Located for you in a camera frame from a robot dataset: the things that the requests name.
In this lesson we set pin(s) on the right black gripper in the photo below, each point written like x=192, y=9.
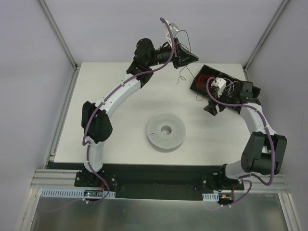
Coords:
x=219, y=100

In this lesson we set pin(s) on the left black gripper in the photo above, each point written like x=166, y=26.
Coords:
x=178, y=53

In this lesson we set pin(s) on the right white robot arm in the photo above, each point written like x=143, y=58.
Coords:
x=264, y=152

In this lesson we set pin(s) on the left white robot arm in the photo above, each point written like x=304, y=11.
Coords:
x=95, y=121

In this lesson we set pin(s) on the black three-compartment bin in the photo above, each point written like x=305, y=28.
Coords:
x=204, y=79

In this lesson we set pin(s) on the grey plastic spool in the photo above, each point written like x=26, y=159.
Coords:
x=166, y=132

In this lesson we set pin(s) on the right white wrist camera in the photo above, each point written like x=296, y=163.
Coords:
x=219, y=84

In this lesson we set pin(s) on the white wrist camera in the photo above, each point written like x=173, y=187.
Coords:
x=219, y=84
x=174, y=30

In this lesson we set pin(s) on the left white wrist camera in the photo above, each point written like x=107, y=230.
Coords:
x=174, y=30

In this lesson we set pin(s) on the right white cable duct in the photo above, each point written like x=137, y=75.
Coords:
x=210, y=197

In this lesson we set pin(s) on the white cable duct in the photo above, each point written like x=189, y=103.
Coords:
x=76, y=193
x=210, y=197

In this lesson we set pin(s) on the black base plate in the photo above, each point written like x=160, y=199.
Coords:
x=161, y=182

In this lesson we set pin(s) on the left white cable duct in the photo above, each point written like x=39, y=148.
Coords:
x=76, y=193

